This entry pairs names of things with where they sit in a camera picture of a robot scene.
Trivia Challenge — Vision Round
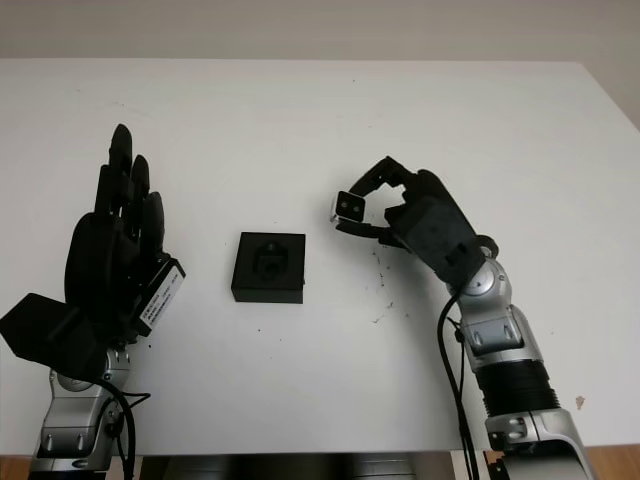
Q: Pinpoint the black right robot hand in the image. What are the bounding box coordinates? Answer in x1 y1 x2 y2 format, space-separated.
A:
333 155 455 249

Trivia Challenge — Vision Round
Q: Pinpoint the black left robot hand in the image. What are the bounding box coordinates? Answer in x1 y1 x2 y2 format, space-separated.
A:
63 123 172 351

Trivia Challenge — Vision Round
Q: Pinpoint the small silver depth camera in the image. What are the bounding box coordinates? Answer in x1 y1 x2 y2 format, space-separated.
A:
329 191 368 224

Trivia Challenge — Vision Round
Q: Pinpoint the dark robot torso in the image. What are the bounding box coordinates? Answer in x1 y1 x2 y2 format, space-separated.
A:
139 452 451 480

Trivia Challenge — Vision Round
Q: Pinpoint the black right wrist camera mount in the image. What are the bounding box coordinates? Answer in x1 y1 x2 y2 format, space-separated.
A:
383 197 490 286

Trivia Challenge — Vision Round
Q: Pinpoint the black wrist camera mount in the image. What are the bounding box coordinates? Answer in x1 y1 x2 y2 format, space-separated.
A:
0 292 109 381
383 197 490 286

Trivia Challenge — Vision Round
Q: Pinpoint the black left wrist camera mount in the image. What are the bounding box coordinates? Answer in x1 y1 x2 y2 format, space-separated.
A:
0 292 109 381

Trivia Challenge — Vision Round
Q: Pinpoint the black camera box base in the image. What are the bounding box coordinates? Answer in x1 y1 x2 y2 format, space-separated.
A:
230 231 307 305

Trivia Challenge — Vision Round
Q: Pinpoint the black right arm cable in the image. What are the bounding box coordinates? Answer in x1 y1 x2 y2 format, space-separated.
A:
437 294 481 480

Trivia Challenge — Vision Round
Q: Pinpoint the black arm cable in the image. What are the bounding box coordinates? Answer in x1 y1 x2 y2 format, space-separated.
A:
437 294 481 480
97 377 152 480

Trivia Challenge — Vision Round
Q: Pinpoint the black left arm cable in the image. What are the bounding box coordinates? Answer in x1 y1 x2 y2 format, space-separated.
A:
97 377 152 480

